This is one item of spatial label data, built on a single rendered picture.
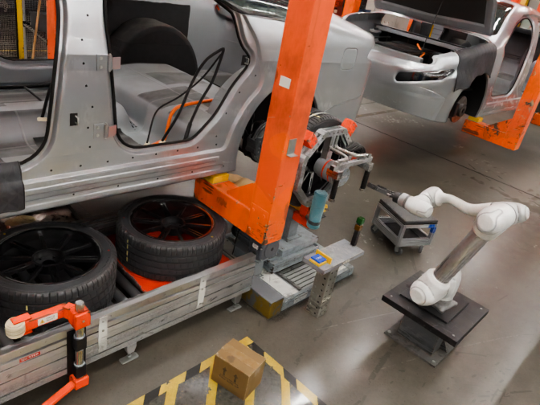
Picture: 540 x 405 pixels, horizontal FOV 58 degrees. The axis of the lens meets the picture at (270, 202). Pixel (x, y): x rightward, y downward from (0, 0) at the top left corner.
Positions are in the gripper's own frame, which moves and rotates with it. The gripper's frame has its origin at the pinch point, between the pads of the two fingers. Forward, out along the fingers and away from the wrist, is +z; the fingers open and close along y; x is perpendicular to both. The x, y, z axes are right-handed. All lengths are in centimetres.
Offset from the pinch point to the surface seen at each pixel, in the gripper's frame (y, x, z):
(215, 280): -86, -80, 24
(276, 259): -15, -75, 37
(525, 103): 314, 131, 22
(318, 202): -26.3, -22.3, 18.0
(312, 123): -39, 22, 37
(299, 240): 5, -60, 39
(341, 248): -15.0, -44.0, -4.5
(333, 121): -20.1, 28.1, 36.1
